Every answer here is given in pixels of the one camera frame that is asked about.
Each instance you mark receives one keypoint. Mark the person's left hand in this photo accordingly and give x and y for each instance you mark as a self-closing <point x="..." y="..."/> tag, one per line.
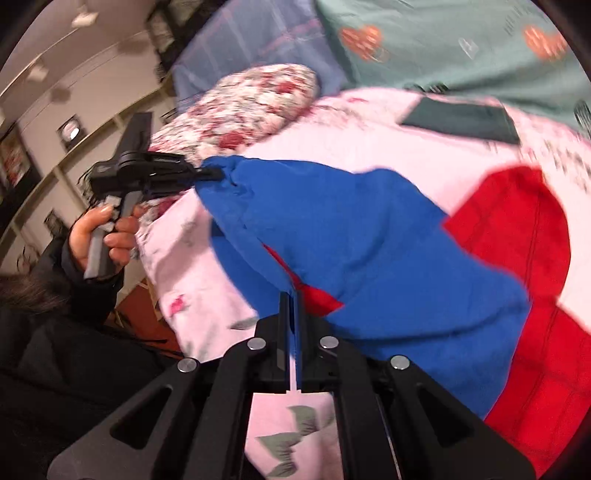
<point x="104" y="237"/>

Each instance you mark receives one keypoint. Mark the red garment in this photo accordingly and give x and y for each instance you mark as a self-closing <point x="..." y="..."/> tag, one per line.
<point x="531" y="295"/>

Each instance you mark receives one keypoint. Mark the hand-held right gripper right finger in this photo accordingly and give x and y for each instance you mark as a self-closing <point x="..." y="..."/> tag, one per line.
<point x="299" y="341"/>

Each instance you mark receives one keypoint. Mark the blue pants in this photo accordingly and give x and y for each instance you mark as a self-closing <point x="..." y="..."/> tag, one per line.
<point x="369" y="277"/>

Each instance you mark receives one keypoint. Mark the dark green folded cloth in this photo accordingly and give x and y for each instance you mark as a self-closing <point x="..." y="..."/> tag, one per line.
<point x="461" y="120"/>

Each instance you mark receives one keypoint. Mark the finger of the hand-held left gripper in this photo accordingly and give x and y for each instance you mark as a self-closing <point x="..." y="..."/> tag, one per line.
<point x="210" y="173"/>

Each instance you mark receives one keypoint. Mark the person's dark jacket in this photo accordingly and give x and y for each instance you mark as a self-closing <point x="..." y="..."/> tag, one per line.
<point x="55" y="369"/>

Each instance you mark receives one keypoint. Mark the person's left forearm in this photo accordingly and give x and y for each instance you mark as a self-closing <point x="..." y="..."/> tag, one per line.
<point x="76" y="281"/>

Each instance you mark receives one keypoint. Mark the red floral pillow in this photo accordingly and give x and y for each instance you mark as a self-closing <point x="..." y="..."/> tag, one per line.
<point x="240" y="108"/>

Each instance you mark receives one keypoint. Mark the green printed quilt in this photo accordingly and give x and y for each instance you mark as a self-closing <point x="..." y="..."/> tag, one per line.
<point x="452" y="44"/>

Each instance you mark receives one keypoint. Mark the blue plaid blanket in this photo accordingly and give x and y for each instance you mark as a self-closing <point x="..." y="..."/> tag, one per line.
<point x="258" y="44"/>

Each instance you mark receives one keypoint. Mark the pink floral bed sheet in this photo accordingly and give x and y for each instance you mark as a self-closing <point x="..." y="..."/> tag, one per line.
<point x="332" y="147"/>

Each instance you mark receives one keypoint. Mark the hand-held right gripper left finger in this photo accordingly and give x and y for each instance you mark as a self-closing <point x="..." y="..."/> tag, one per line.
<point x="282" y="341"/>

